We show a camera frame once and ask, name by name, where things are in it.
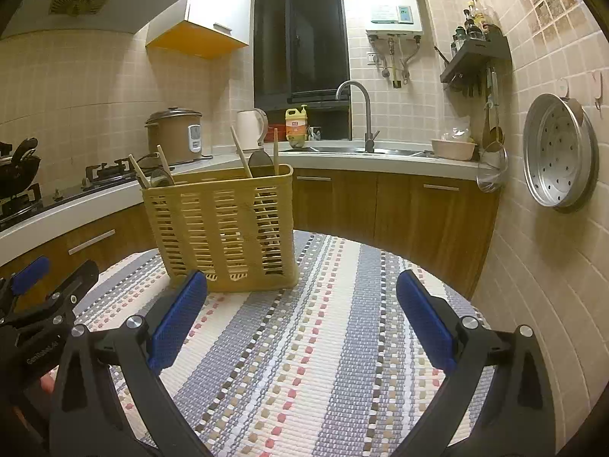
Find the metal kitchen faucet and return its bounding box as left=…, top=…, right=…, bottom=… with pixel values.
left=336, top=80, right=379, bottom=153

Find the hanging wooden spoon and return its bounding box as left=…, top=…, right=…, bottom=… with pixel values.
left=481, top=100, right=505, bottom=153

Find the brown rice cooker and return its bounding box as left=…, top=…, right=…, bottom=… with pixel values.
left=145, top=109, right=205, bottom=167

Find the clear plastic bag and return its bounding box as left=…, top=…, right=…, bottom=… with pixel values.
left=440, top=126, right=473, bottom=144

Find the round metal steamer tray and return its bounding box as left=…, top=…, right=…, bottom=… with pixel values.
left=523, top=93, right=599, bottom=213

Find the white wall cabinet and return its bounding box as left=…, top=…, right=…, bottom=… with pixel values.
left=145, top=0, right=254, bottom=62

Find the white wall hook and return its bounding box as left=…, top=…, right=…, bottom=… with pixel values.
left=591, top=70, right=606, bottom=111

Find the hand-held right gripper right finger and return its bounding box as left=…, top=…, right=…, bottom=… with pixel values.
left=395, top=269, right=557, bottom=457

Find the range hood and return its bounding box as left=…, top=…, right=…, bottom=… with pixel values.
left=0, top=0, right=201, bottom=42

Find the row of seasoning bottles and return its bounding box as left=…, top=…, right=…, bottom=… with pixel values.
left=450, top=0, right=500, bottom=54

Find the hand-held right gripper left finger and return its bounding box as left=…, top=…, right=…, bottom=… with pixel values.
left=48, top=269, right=215, bottom=457

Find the metal spoon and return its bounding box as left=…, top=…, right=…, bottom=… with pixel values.
left=248, top=150, right=275, bottom=177

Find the striped woven table mat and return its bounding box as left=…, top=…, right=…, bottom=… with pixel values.
left=71, top=230, right=496, bottom=457

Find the black wok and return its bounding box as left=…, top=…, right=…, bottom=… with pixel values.
left=0, top=137, right=41, bottom=201

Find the pink plastic basin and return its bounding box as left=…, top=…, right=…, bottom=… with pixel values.
left=430, top=138, right=478, bottom=162

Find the steel sink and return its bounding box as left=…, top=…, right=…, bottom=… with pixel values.
left=304, top=145, right=439, bottom=159

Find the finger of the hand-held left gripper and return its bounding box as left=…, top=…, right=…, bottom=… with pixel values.
left=0, top=256, right=51, bottom=313
left=0, top=261, right=100, bottom=344

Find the yellow detergent bottle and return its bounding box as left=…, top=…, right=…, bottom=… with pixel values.
left=284, top=104, right=309, bottom=148

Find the yellow plastic utensil basket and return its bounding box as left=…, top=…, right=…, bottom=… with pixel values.
left=141, top=163, right=301, bottom=294

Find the black wall shelf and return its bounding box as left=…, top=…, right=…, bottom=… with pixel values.
left=440, top=24, right=513, bottom=92

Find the black gas stove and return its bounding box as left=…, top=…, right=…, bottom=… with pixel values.
left=0, top=156, right=159, bottom=230

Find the wooden kitchen counter cabinet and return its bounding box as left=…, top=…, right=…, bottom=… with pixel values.
left=0, top=141, right=501, bottom=298

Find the cream electric kettle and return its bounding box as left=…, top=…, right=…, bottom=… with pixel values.
left=236, top=108, right=268, bottom=150

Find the dark window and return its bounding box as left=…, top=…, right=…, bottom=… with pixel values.
left=252, top=0, right=353, bottom=142

